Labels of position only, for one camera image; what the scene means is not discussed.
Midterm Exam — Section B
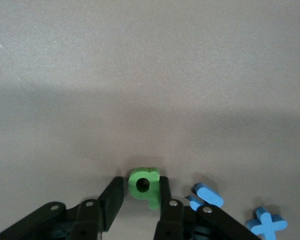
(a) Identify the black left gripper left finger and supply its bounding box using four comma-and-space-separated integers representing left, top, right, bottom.
0, 176, 125, 240

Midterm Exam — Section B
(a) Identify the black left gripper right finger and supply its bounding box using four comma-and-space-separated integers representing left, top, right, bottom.
153, 176, 263, 240

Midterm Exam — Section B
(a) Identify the green wooden letter q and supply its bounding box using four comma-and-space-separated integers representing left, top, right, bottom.
128, 166, 161, 210

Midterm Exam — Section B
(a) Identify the blue wooden lowercase letter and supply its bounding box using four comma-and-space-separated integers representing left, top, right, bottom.
184, 182, 225, 212

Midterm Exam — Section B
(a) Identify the blue wooden letter x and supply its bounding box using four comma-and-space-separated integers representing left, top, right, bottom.
245, 206, 289, 240

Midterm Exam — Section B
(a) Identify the brown table cover sheet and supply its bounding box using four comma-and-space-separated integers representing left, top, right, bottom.
0, 0, 300, 240

